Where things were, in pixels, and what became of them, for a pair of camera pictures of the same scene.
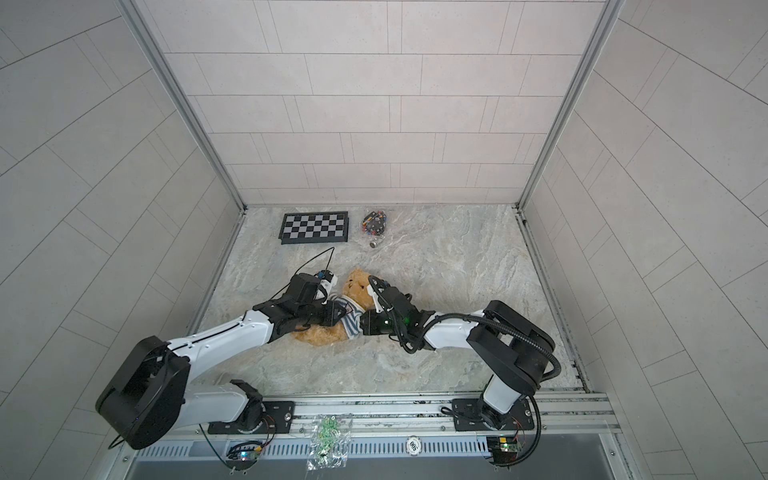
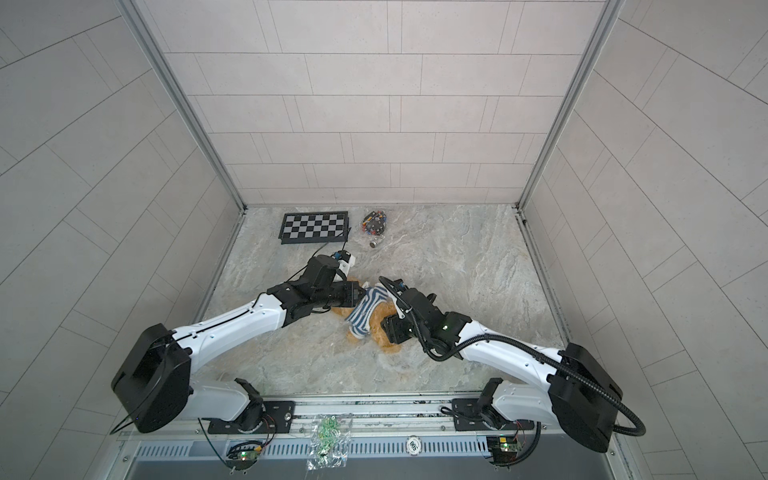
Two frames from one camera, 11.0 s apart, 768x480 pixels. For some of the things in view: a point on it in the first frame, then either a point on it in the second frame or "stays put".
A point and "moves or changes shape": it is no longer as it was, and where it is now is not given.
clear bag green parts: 330,442 stays put
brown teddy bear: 355,288 moves or changes shape
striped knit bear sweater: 352,321 stays put
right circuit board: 503,449 stays put
